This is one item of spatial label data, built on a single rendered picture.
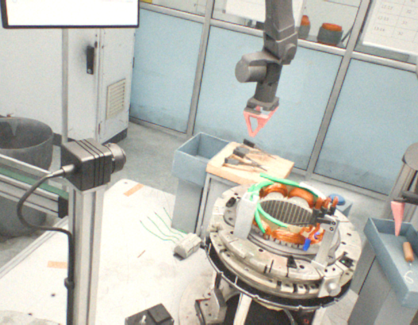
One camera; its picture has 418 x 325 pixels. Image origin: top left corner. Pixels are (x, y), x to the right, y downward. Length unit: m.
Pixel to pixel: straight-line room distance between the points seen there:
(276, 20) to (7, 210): 1.81
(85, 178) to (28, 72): 2.96
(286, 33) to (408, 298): 0.64
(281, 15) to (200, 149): 0.51
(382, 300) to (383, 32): 2.18
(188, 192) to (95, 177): 0.83
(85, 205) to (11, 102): 3.13
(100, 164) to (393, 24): 2.69
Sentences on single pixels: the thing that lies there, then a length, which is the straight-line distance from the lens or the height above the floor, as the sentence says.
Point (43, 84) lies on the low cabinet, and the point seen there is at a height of 0.47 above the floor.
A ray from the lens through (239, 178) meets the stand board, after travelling 1.16.
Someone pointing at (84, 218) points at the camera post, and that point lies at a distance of 0.51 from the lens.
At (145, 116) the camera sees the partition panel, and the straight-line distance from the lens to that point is 3.67.
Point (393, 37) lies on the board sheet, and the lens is 3.05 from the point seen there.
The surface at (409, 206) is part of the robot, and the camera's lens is 1.31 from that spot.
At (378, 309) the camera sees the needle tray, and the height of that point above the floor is 0.93.
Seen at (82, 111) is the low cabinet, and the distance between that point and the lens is 3.21.
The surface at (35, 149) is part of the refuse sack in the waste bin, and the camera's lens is 2.28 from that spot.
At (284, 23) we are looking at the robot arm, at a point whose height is 1.45.
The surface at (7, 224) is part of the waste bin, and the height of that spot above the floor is 0.09.
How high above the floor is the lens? 1.62
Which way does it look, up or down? 28 degrees down
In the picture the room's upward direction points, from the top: 10 degrees clockwise
